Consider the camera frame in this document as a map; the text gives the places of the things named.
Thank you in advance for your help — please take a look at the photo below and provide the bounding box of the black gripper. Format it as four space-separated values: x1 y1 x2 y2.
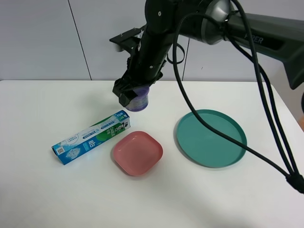
113 28 172 106

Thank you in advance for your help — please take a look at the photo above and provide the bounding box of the purple lidded small jar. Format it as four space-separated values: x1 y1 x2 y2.
126 86 150 112

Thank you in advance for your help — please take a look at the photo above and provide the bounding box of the dark green robot arm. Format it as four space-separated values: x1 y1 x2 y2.
111 0 304 106

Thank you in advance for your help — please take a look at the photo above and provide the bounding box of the square pink plate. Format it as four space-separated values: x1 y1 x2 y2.
113 131 163 176

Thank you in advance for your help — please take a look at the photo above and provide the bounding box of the blue green toothpaste box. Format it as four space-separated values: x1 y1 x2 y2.
52 110 131 165

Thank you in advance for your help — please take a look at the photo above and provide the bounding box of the round teal plate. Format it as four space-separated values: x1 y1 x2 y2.
175 109 247 168

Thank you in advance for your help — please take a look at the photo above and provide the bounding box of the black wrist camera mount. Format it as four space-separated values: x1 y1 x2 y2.
109 26 144 54

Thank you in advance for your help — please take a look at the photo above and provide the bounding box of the black cable bundle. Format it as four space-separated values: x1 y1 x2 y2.
166 0 304 193

